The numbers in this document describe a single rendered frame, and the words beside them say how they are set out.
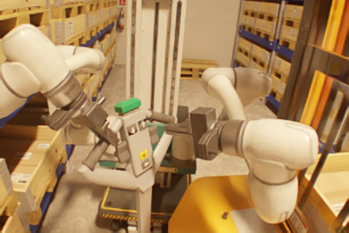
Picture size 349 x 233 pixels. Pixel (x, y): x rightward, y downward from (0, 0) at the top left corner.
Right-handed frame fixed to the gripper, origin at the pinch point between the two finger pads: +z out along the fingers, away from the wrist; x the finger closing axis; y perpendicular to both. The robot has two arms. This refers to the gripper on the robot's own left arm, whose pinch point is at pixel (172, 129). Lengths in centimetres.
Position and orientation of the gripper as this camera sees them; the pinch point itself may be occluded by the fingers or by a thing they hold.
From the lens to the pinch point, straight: 68.5
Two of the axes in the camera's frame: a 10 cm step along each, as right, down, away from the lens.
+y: 6.1, -2.9, 7.4
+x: -1.5, -9.6, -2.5
